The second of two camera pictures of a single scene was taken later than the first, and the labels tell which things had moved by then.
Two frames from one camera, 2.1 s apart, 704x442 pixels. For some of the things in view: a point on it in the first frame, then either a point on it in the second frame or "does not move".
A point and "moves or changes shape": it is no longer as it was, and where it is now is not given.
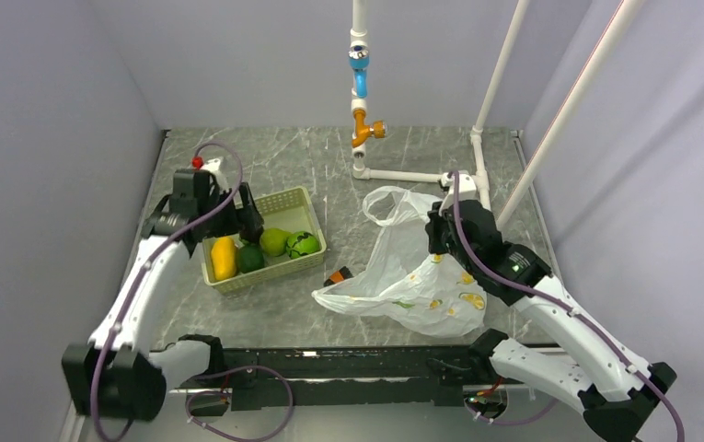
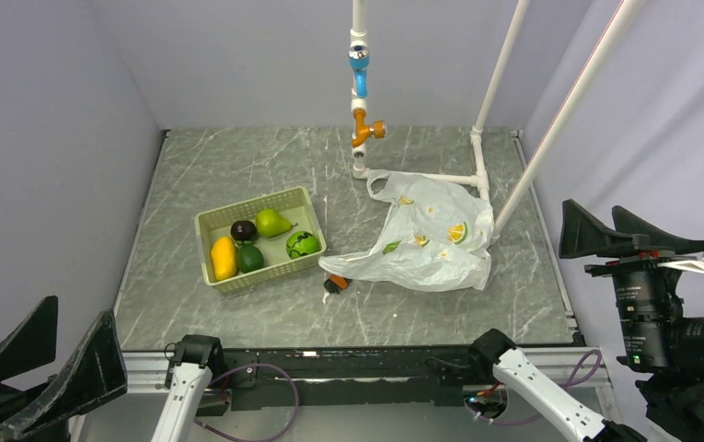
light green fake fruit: [273, 241] → [270, 225]
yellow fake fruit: [224, 258] does not move
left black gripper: [243, 219] → [95, 370]
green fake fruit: [251, 257] does not move
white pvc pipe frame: [359, 34] does not move
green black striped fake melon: [301, 243] does not move
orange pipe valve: [376, 130] does not move
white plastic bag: [448, 301] moves or changes shape
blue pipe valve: [359, 62] does not move
